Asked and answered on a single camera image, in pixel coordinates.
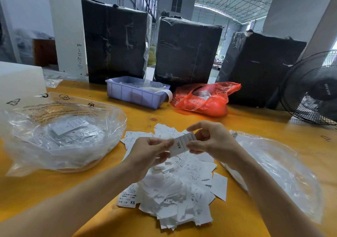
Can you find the person's left hand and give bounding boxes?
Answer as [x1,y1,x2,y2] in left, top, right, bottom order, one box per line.
[122,137,174,181]

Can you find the person's right hand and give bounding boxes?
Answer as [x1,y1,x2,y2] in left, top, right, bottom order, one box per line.
[186,120,248,167]

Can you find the white paper label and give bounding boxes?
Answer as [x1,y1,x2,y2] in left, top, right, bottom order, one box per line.
[168,132,197,157]

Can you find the pile of white labels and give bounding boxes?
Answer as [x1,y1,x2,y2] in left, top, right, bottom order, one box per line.
[117,124,228,231]

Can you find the clear plastic bag black print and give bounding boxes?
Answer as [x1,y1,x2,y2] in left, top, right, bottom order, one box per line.
[222,130,324,224]

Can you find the large clear bag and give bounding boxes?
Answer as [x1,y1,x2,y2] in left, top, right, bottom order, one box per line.
[0,96,127,177]

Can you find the person's right forearm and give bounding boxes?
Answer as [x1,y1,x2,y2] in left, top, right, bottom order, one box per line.
[232,152,324,237]

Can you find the person's left forearm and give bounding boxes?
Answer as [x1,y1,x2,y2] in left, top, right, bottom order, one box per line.
[0,165,137,237]

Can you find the red plastic bag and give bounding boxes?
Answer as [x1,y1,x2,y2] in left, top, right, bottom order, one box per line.
[171,82,242,118]

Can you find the blue plastic bin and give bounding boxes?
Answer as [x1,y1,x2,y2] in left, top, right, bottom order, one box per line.
[106,75,173,110]

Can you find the large black wrapped bale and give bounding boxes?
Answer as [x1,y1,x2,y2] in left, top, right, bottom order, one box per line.
[153,16,223,90]
[216,31,307,109]
[81,0,151,85]

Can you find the black table fan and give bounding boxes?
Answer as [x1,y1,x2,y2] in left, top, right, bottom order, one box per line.
[279,50,337,126]

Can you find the grey cabin with window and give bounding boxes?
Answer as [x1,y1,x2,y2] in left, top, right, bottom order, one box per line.
[157,0,197,21]

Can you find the brown wooden cabinet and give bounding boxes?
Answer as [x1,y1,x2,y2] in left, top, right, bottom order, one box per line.
[33,38,58,67]

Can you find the white foam box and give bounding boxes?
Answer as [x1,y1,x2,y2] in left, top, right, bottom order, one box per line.
[0,61,47,108]

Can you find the white pillar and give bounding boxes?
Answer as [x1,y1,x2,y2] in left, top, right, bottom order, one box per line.
[46,0,89,79]

